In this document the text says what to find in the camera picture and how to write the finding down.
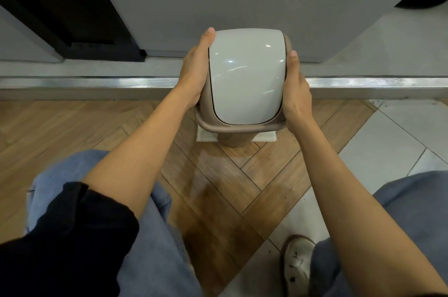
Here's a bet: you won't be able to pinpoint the beige trash bin white lid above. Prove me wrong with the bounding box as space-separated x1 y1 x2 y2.
195 28 294 148

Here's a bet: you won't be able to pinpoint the person's blue jeans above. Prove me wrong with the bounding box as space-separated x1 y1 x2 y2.
25 149 448 297

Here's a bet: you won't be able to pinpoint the person's white shoe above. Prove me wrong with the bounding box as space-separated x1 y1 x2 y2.
280 235 317 297

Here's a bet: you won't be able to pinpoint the person's right hand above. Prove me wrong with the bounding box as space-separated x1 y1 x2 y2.
281 50 314 129

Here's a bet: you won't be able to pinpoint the black door frame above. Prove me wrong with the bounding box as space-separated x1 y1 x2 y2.
0 0 146 63

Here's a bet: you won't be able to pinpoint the person's right forearm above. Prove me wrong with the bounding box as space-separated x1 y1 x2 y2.
293 115 448 297

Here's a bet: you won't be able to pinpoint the person's black sleeve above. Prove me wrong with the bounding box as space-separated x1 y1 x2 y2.
0 181 140 297

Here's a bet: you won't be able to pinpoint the metal door threshold strip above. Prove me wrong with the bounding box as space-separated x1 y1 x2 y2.
0 76 448 91

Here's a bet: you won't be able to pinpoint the person's left hand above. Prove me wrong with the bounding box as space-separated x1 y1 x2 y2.
176 27 216 110

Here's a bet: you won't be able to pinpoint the person's left forearm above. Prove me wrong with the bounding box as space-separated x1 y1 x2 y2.
82 85 194 220

